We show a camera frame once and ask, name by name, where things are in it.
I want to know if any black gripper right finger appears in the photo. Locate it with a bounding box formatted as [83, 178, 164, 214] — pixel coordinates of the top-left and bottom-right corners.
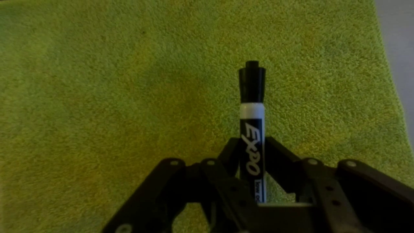
[265, 135, 414, 233]

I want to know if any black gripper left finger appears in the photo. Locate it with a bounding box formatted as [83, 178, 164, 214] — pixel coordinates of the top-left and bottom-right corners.
[101, 137, 260, 233]

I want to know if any black Expo marker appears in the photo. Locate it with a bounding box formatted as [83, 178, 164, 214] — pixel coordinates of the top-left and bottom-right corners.
[238, 59, 269, 204]

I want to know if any yellow microfiber cloth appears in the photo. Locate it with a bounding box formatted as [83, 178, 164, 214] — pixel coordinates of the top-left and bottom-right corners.
[0, 0, 414, 233]

